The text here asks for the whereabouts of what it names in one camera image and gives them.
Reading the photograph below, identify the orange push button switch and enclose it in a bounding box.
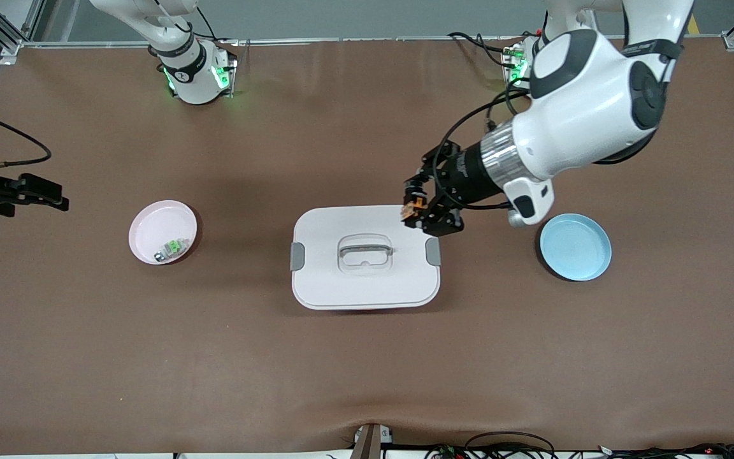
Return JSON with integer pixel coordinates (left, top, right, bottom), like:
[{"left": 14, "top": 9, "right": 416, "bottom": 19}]
[{"left": 401, "top": 180, "right": 430, "bottom": 224}]

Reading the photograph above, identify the white lidded plastic box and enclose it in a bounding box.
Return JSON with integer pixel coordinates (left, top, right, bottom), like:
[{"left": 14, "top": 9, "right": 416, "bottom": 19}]
[{"left": 290, "top": 205, "right": 442, "bottom": 311}]

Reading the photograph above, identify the pink round plate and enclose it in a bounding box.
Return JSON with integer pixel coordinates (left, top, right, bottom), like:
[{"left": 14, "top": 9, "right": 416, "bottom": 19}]
[{"left": 128, "top": 200, "right": 198, "bottom": 266}]

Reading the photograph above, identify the light blue round plate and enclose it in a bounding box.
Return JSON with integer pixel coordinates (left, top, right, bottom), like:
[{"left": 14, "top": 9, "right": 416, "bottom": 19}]
[{"left": 539, "top": 214, "right": 612, "bottom": 282}]

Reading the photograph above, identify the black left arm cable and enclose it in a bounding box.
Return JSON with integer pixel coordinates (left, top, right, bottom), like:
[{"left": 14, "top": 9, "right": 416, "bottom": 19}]
[{"left": 440, "top": 88, "right": 531, "bottom": 211}]

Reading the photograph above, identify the translucent gray box handle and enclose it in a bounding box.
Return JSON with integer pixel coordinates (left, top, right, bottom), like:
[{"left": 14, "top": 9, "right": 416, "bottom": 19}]
[{"left": 336, "top": 234, "right": 395, "bottom": 259}]

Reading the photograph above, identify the black left base cable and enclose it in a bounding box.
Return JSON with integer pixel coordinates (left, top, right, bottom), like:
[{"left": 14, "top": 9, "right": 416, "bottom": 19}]
[{"left": 447, "top": 31, "right": 536, "bottom": 64}]

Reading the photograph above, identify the black base cable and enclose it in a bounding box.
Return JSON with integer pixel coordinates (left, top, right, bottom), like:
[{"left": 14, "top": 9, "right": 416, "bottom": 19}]
[
  {"left": 176, "top": 6, "right": 240, "bottom": 45},
  {"left": 447, "top": 31, "right": 536, "bottom": 64}
]

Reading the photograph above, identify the green push button switch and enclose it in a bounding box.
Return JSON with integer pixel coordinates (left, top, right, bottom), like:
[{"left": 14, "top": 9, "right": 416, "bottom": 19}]
[{"left": 154, "top": 237, "right": 191, "bottom": 263}]

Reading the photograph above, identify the black looped cable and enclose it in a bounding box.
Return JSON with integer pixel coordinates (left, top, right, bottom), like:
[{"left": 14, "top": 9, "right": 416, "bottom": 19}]
[{"left": 466, "top": 432, "right": 557, "bottom": 459}]

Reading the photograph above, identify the black right base cable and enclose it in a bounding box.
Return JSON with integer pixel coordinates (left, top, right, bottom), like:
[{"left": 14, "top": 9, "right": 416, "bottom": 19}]
[{"left": 176, "top": 6, "right": 240, "bottom": 45}]

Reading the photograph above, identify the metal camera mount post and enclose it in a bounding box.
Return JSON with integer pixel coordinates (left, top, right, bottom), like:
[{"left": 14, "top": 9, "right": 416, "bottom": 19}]
[{"left": 353, "top": 423, "right": 394, "bottom": 459}]

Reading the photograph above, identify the tangled cable bundle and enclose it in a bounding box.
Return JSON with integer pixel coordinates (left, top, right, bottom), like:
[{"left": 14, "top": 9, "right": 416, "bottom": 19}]
[{"left": 428, "top": 443, "right": 734, "bottom": 459}]

